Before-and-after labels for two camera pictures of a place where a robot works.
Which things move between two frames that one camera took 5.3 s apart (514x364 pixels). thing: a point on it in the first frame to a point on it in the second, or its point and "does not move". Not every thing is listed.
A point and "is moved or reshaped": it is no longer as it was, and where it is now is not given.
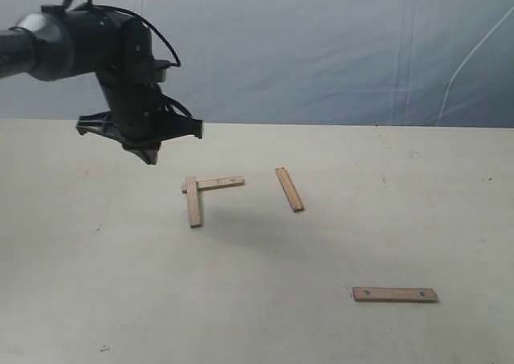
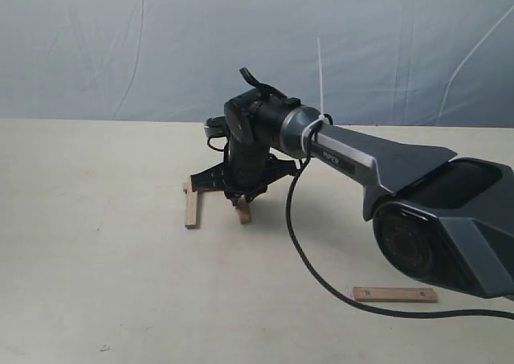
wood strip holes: x=390 y=294 does not move
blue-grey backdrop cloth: x=399 y=52 does not move
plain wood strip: x=290 y=190 to x=243 y=212
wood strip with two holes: x=212 y=183 is moved or reshaped
